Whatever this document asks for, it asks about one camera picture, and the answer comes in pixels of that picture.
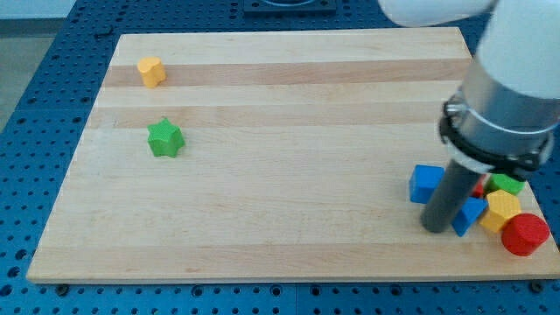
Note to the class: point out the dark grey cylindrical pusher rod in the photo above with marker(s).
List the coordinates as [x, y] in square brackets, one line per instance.
[451, 194]

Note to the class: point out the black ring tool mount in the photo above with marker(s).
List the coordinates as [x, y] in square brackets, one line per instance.
[482, 146]

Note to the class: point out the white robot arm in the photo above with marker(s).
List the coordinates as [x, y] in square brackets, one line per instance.
[501, 118]

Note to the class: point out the green star block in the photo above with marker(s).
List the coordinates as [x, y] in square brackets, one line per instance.
[165, 138]

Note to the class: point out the small red block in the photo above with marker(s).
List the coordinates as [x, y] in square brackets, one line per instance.
[478, 190]

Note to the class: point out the blue triangle block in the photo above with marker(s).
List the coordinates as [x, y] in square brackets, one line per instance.
[468, 214]

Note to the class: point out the blue cube block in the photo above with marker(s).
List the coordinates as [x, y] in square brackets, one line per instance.
[423, 182]

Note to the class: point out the green round block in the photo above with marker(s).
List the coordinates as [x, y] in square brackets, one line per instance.
[503, 182]

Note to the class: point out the yellow hexagon block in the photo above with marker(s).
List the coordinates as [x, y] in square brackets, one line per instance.
[501, 207]

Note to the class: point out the red cylinder block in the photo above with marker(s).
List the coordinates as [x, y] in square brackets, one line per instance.
[524, 234]

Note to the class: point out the wooden board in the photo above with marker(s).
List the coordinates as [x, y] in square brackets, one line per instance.
[299, 146]

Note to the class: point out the yellow heart block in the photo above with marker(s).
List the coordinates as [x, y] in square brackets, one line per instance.
[152, 71]

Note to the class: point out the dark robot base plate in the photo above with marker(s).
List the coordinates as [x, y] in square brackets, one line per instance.
[258, 7]

